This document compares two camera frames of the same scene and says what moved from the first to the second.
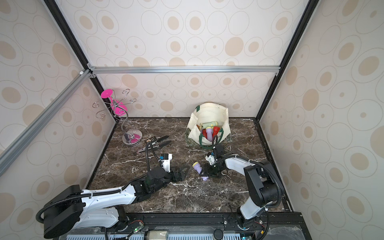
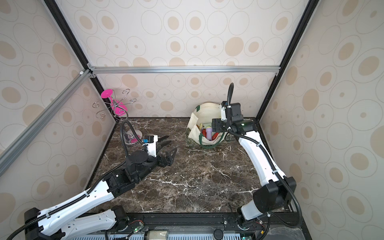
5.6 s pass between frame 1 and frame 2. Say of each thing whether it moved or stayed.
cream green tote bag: stayed
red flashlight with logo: stayed
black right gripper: moved
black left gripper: moved
